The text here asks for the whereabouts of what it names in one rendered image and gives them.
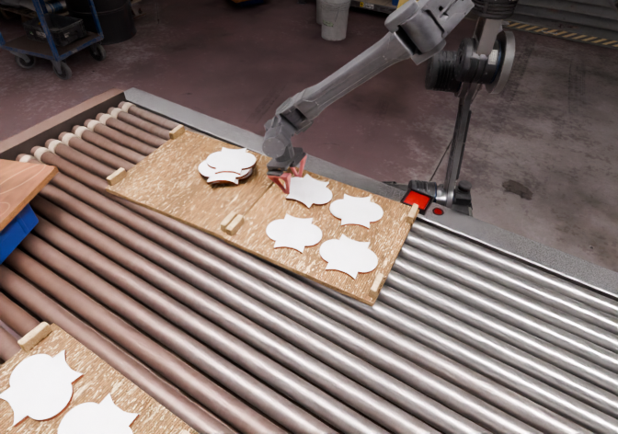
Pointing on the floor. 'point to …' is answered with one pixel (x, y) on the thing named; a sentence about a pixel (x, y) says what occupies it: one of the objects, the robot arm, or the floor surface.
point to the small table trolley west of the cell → (23, 54)
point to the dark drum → (120, 7)
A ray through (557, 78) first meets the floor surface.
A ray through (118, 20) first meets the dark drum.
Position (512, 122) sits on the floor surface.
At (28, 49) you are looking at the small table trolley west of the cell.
